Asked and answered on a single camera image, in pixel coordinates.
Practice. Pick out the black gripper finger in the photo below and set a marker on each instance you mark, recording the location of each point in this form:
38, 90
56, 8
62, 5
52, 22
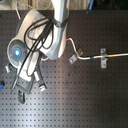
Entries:
21, 96

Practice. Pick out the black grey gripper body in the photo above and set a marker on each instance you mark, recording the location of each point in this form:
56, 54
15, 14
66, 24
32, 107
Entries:
23, 87

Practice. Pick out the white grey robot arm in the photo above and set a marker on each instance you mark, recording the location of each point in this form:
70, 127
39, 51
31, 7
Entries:
38, 38

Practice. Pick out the silver connector plug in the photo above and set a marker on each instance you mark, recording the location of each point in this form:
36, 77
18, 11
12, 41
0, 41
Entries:
40, 82

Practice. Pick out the small silver bracket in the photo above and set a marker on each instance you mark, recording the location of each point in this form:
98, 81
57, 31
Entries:
8, 70

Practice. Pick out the small metal cable clip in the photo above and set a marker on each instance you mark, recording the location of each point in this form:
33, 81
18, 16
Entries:
72, 59
79, 52

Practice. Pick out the white cable red tip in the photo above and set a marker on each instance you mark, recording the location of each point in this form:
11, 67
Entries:
93, 57

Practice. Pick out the tall metal cable clip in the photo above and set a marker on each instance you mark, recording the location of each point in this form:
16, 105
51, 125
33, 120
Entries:
103, 58

